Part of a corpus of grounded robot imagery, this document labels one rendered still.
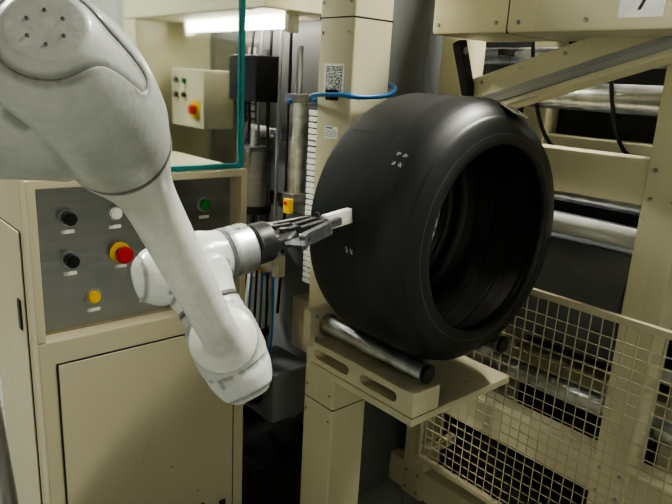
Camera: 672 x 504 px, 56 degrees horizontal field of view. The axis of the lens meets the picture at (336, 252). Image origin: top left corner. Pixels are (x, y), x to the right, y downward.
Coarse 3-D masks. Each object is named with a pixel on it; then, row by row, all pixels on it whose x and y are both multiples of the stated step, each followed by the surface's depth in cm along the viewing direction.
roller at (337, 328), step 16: (336, 320) 158; (336, 336) 156; (352, 336) 152; (368, 336) 150; (368, 352) 148; (384, 352) 144; (400, 352) 142; (400, 368) 140; (416, 368) 137; (432, 368) 137
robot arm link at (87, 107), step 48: (0, 0) 41; (48, 0) 41; (0, 48) 40; (48, 48) 40; (96, 48) 42; (0, 96) 41; (48, 96) 41; (96, 96) 43; (144, 96) 48; (0, 144) 45; (48, 144) 46; (96, 144) 46; (144, 144) 50
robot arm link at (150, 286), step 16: (208, 240) 101; (224, 240) 103; (144, 256) 97; (208, 256) 100; (224, 256) 102; (144, 272) 95; (224, 272) 101; (144, 288) 96; (160, 288) 96; (224, 288) 99; (160, 304) 98; (176, 304) 99
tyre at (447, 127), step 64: (384, 128) 129; (448, 128) 123; (512, 128) 132; (320, 192) 134; (384, 192) 121; (448, 192) 169; (512, 192) 162; (320, 256) 135; (384, 256) 121; (448, 256) 174; (512, 256) 163; (384, 320) 128; (448, 320) 161
